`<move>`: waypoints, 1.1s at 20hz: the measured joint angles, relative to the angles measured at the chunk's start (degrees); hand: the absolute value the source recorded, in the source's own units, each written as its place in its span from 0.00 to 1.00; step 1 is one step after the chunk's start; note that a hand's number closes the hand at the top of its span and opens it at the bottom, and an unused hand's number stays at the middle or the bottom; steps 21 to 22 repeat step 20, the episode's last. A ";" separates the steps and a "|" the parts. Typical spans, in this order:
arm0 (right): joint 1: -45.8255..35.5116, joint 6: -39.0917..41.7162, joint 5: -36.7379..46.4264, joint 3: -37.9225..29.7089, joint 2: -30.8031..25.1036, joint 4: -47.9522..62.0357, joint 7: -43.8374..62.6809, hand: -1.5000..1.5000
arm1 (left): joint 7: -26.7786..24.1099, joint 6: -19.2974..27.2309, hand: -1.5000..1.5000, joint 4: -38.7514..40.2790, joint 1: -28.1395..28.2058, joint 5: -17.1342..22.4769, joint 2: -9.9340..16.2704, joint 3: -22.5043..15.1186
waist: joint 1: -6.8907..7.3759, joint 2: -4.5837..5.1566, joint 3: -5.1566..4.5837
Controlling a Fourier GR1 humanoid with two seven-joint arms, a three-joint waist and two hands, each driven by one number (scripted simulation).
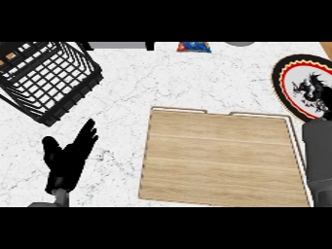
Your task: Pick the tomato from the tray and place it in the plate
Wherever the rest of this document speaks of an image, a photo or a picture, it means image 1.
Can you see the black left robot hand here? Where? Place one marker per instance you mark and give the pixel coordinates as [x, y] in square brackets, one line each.
[67, 159]

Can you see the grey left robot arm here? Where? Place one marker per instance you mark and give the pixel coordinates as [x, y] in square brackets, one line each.
[54, 198]

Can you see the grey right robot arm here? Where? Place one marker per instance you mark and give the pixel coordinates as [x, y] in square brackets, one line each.
[327, 162]

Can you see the plate with dragon print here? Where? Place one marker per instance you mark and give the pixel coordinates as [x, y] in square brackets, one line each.
[309, 86]

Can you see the pale wooden tray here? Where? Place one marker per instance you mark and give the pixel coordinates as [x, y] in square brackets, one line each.
[224, 159]

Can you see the grey round object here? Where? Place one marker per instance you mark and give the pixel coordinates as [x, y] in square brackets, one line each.
[240, 43]

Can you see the blue and orange packet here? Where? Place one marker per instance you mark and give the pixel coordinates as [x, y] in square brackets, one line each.
[194, 47]

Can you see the grey flat appliance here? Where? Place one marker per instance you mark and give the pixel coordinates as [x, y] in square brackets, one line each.
[120, 45]

